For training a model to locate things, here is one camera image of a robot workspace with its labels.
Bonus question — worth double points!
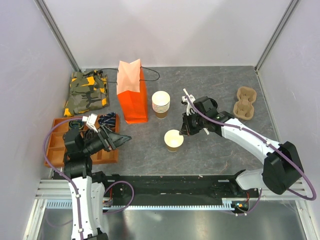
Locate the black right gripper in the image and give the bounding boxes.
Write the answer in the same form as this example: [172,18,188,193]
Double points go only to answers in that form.
[180,110,207,136]

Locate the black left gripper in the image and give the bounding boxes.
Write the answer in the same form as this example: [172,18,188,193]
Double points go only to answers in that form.
[81,124,131,155]

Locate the brown paper coffee cup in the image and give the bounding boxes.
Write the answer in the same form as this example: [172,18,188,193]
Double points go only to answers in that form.
[164,129,184,153]

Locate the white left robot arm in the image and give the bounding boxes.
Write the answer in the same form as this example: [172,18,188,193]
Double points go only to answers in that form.
[63,125,131,240]

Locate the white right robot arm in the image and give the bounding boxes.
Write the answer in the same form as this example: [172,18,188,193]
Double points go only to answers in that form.
[180,95,304,197]

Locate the striped blue necktie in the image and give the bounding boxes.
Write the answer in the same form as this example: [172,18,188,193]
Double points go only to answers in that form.
[98,112,116,128]

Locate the black coiled belt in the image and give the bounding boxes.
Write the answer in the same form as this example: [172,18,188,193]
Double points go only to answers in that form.
[83,129,97,141]

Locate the stack of paper cups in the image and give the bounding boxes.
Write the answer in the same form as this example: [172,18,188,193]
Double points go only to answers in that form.
[151,91,171,119]

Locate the green blue coiled belt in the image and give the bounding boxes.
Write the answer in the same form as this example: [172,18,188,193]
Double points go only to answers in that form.
[68,119,84,131]

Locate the orange paper bag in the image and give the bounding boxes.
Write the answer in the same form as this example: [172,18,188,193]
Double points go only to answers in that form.
[116,59,148,124]

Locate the camouflage folded cloth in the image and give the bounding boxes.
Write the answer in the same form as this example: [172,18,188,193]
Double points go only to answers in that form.
[63,69,110,118]

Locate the orange wooden compartment tray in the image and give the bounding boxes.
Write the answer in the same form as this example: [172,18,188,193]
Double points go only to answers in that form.
[46,114,120,168]

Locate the cardboard cup carrier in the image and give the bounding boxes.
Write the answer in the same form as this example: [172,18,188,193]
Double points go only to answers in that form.
[233,86,257,121]

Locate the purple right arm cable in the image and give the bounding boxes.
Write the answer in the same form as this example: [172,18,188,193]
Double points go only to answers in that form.
[184,95,317,217]

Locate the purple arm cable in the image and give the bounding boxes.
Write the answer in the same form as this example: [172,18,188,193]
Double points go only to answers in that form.
[184,95,317,217]
[43,116,135,240]

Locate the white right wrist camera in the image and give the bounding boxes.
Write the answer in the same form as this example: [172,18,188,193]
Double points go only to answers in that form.
[181,94,197,116]

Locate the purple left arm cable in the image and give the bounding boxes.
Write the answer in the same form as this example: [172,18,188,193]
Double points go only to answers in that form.
[43,116,135,240]

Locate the aluminium cable duct rail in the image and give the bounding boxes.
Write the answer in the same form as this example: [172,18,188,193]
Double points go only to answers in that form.
[45,199,248,211]

